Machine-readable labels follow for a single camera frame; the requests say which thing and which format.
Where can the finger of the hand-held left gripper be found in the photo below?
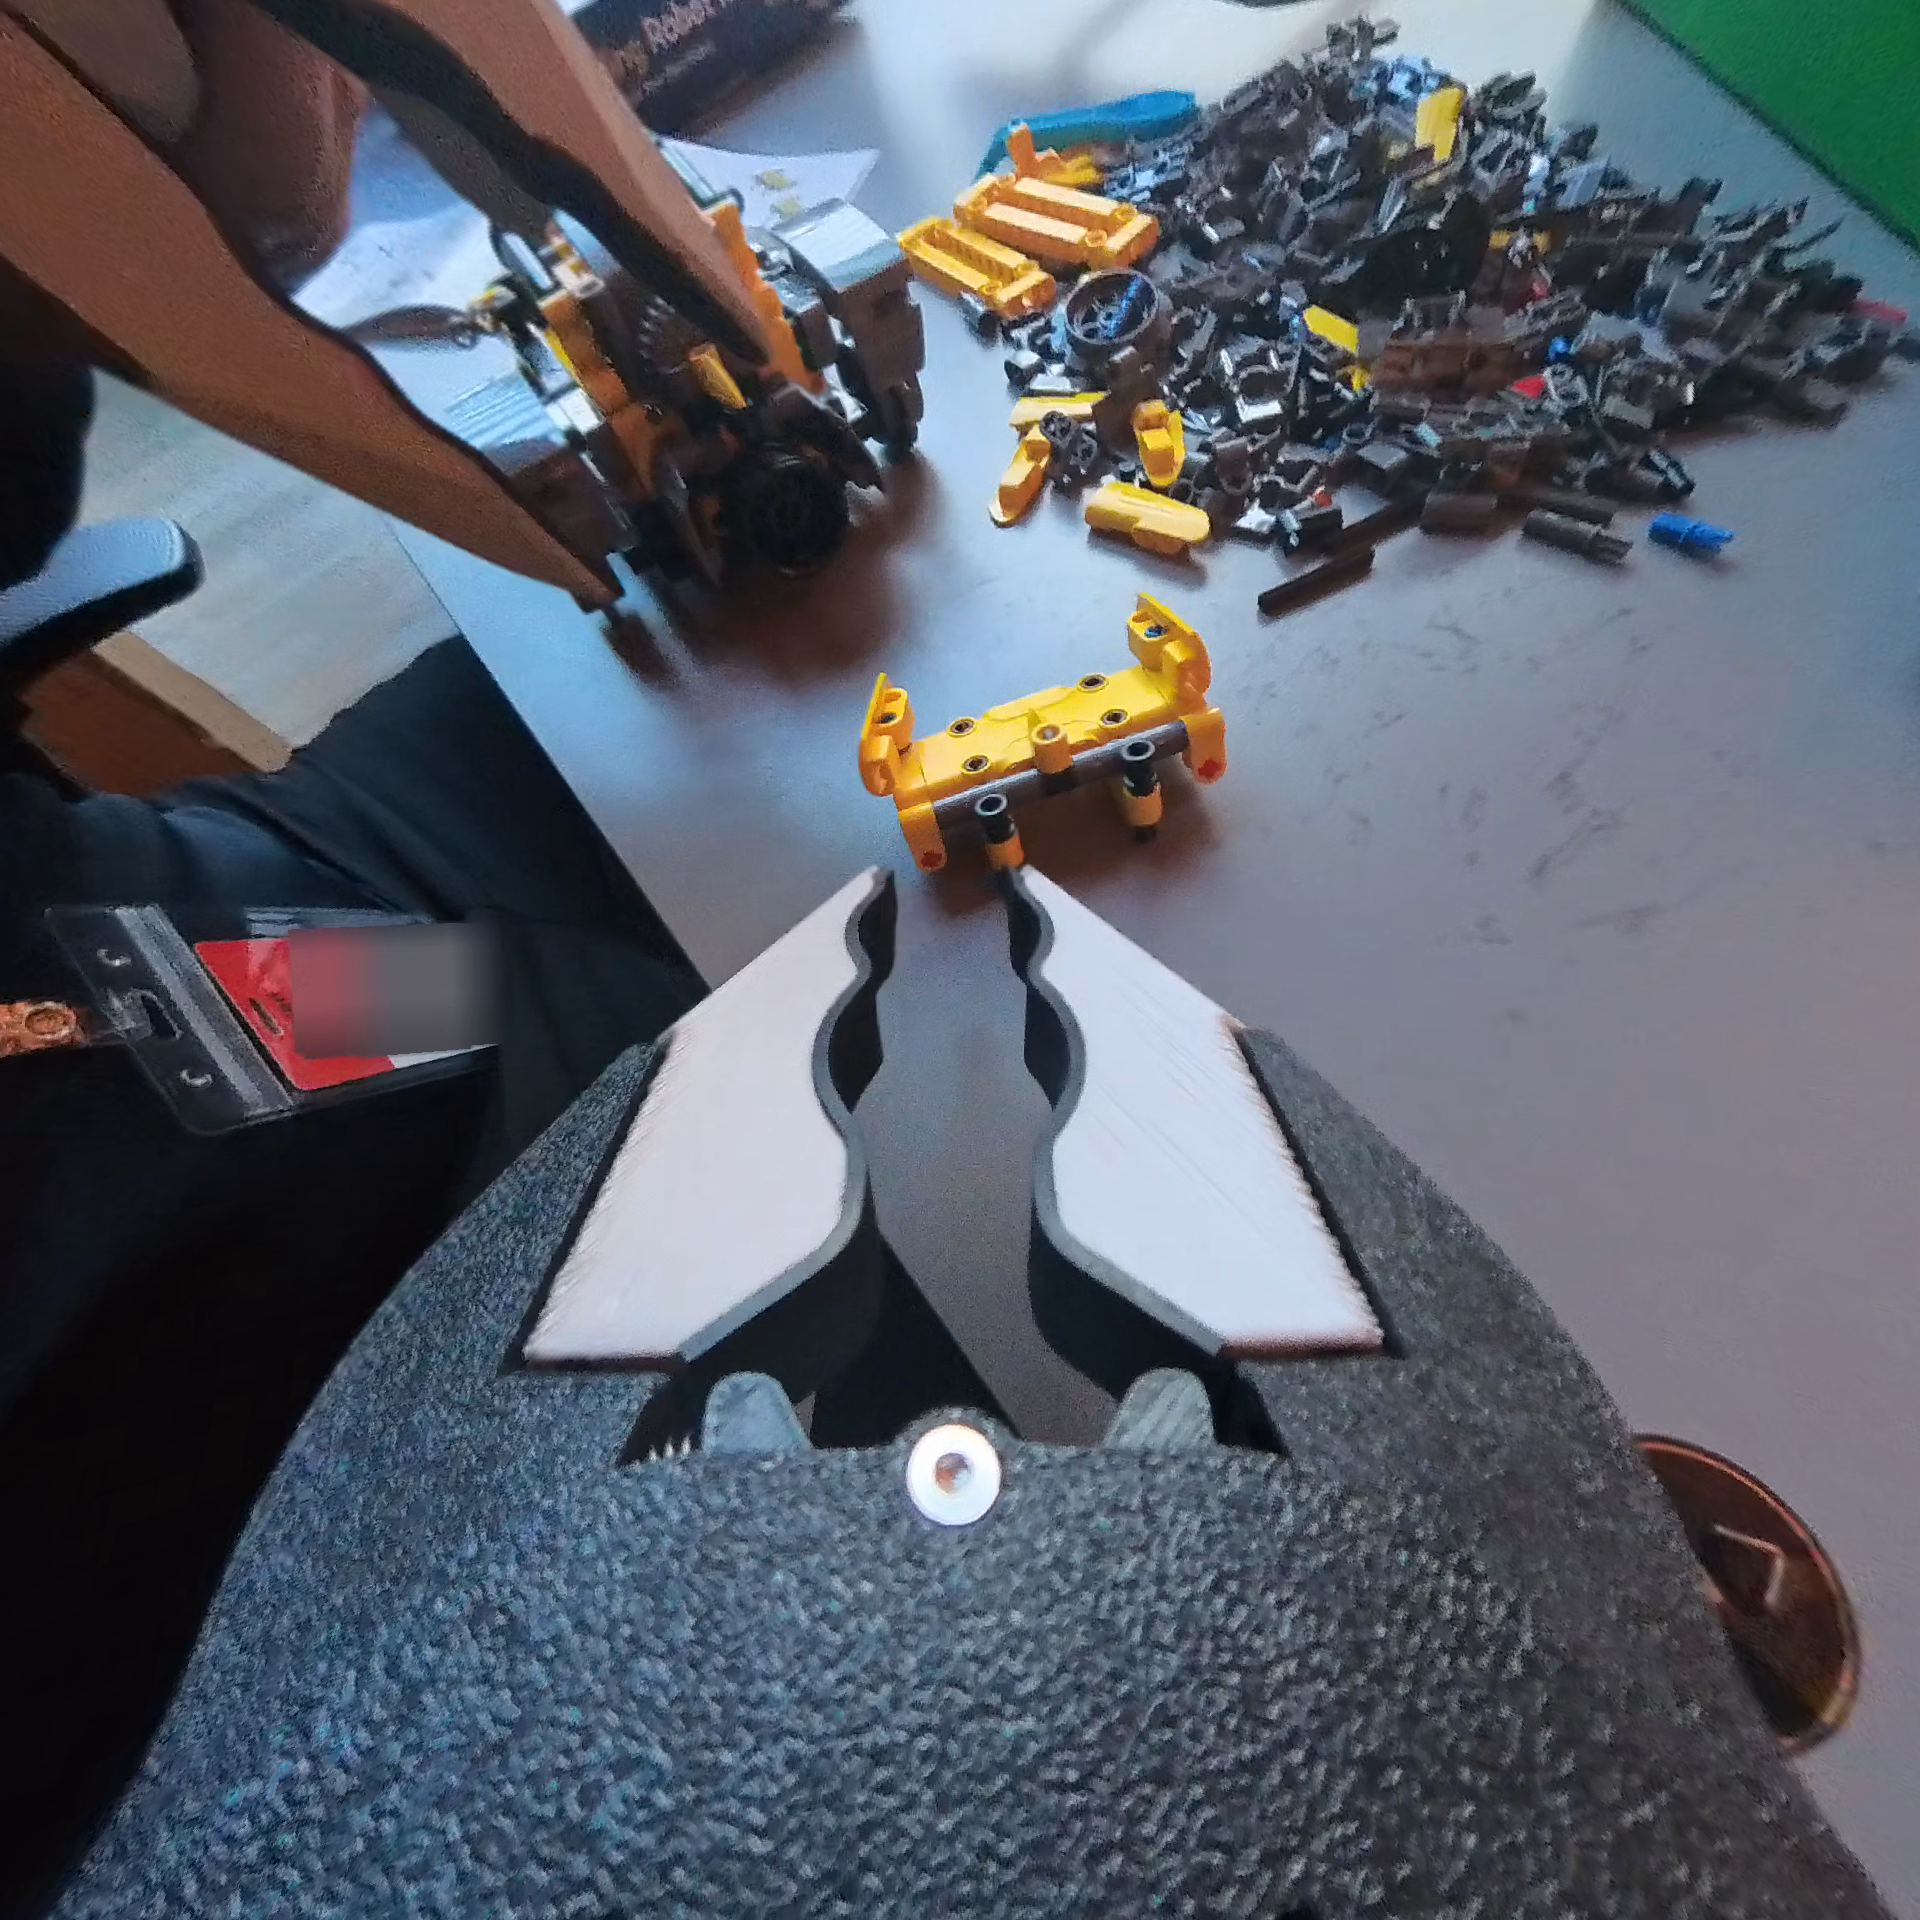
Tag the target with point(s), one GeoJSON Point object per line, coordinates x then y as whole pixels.
{"type": "Point", "coordinates": [571, 121]}
{"type": "Point", "coordinates": [224, 315]}

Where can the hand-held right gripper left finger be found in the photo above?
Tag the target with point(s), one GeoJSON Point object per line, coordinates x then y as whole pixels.
{"type": "Point", "coordinates": [720, 1185]}

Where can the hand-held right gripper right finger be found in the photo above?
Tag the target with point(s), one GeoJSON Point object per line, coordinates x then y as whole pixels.
{"type": "Point", "coordinates": [1214, 1185]}

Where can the yellow toy vehicle model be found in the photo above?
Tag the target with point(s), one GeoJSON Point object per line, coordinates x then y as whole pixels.
{"type": "Point", "coordinates": [840, 284]}

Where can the yellow brick sub-assembly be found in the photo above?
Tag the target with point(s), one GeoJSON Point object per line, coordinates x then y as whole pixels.
{"type": "Point", "coordinates": [1034, 743]}

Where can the grey desk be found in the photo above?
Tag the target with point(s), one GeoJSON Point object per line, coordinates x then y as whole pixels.
{"type": "Point", "coordinates": [1501, 901]}

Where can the dark toy set box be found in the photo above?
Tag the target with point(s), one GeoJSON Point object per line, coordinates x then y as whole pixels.
{"type": "Point", "coordinates": [704, 44]}

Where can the white instruction booklet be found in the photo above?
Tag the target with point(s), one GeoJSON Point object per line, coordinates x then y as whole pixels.
{"type": "Point", "coordinates": [819, 172]}

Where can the chair armrest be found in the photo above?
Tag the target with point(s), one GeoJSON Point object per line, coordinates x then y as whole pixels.
{"type": "Point", "coordinates": [91, 579]}

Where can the yellow rectangular beam panel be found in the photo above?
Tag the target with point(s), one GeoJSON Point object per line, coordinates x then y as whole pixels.
{"type": "Point", "coordinates": [975, 266]}
{"type": "Point", "coordinates": [1051, 222]}

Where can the red badge in clear holder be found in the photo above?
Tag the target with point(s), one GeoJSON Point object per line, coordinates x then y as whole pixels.
{"type": "Point", "coordinates": [248, 982]}

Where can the blue brick separator tool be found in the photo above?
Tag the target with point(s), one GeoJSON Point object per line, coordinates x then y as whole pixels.
{"type": "Point", "coordinates": [1094, 112]}

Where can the dark round wheel rim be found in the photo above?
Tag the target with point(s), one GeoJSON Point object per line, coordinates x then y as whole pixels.
{"type": "Point", "coordinates": [1118, 343]}

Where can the black axle pin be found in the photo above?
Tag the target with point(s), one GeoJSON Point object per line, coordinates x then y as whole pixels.
{"type": "Point", "coordinates": [1317, 579]}

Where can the brown round disc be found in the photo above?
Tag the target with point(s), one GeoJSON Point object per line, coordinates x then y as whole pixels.
{"type": "Point", "coordinates": [1754, 1591]}

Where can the small blue pin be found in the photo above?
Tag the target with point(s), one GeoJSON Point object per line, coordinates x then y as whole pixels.
{"type": "Point", "coordinates": [1691, 531]}

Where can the pile of dark loose bricks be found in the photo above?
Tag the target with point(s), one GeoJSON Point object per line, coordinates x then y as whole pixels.
{"type": "Point", "coordinates": [1501, 300]}

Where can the green plastic storage bin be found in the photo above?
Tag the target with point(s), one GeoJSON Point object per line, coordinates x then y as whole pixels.
{"type": "Point", "coordinates": [1800, 105]}

